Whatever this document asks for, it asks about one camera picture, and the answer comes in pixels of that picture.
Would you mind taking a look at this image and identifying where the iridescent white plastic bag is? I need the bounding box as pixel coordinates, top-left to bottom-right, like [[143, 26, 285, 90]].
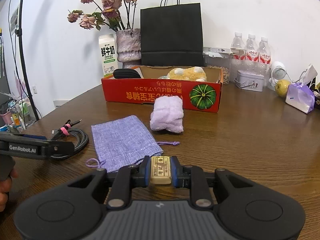
[[158, 75, 168, 79]]

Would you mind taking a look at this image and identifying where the clear seed container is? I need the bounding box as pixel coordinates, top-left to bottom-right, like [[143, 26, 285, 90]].
[[204, 53, 231, 85]]

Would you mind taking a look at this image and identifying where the cluttered wire shelf cart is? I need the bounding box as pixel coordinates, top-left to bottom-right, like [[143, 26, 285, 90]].
[[1, 92, 36, 133]]

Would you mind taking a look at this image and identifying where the purple woven drawstring bag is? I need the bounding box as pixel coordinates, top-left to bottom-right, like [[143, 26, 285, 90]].
[[86, 115, 180, 172]]

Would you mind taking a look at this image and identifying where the black paper shopping bag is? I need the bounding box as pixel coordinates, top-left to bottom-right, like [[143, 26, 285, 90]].
[[140, 0, 204, 67]]

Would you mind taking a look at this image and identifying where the white small desk fan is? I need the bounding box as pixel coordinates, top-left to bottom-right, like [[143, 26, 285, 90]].
[[267, 61, 286, 91]]

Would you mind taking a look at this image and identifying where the black braided usb cable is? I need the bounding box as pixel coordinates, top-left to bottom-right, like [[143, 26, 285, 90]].
[[47, 119, 90, 161]]

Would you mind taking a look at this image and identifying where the small cream stamp block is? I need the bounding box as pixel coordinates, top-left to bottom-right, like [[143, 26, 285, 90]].
[[150, 156, 172, 185]]

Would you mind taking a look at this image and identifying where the yellow green apple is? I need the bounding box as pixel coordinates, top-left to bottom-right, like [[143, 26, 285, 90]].
[[274, 79, 291, 98]]

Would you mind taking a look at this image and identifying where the yellow white plush toy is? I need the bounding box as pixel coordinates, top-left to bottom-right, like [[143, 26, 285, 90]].
[[167, 67, 207, 82]]

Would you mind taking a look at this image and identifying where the clear water bottle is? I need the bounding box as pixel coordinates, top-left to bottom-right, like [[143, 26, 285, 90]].
[[258, 37, 271, 87], [245, 34, 259, 72], [230, 32, 245, 82]]

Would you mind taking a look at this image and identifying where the white green milk carton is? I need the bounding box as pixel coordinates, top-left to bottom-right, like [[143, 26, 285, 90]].
[[99, 34, 119, 77]]

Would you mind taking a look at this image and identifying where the middle clear water bottle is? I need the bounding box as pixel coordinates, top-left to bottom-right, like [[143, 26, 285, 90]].
[[245, 34, 259, 72]]

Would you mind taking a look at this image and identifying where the left clear water bottle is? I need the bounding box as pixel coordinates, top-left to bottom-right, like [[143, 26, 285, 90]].
[[230, 32, 245, 82]]

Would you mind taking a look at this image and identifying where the lilac fluffy towel roll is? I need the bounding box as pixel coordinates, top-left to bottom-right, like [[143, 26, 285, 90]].
[[150, 96, 184, 134]]

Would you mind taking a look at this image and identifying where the right clear water bottle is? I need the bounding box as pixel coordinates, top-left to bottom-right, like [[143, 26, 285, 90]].
[[258, 37, 271, 87]]

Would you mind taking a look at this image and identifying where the white wall socket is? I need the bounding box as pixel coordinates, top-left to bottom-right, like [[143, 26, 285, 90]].
[[53, 99, 69, 109]]

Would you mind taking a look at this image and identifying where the red orange cardboard box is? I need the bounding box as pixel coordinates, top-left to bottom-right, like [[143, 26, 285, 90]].
[[101, 66, 223, 113]]

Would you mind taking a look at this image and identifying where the navy blue zip pouch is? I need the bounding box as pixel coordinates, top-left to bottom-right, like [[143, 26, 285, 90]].
[[113, 68, 141, 79]]

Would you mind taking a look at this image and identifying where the black studio light stand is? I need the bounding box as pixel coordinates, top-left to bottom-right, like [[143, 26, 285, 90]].
[[15, 0, 42, 122]]

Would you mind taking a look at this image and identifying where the small black printed box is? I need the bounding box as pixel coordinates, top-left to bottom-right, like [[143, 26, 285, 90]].
[[313, 91, 320, 109]]

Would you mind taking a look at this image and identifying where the white pink flat carton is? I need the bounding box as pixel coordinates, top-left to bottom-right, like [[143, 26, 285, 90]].
[[203, 47, 246, 57]]

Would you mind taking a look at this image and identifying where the purple textured ceramic vase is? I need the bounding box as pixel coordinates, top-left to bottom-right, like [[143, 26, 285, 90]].
[[116, 28, 141, 68]]

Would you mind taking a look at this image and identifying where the dried pink rose bouquet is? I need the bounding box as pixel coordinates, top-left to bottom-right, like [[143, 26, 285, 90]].
[[67, 0, 139, 32]]

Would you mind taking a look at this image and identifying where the wall poster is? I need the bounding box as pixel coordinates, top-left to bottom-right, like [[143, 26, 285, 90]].
[[10, 7, 19, 35]]

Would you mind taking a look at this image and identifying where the colourful snack packet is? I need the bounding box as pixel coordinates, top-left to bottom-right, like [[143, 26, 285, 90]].
[[313, 83, 320, 100]]

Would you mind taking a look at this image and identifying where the person's left hand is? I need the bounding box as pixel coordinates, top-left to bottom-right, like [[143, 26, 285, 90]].
[[0, 168, 18, 212]]

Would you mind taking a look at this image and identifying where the purple tissue packet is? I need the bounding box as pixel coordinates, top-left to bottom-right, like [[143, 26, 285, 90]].
[[285, 64, 318, 115]]

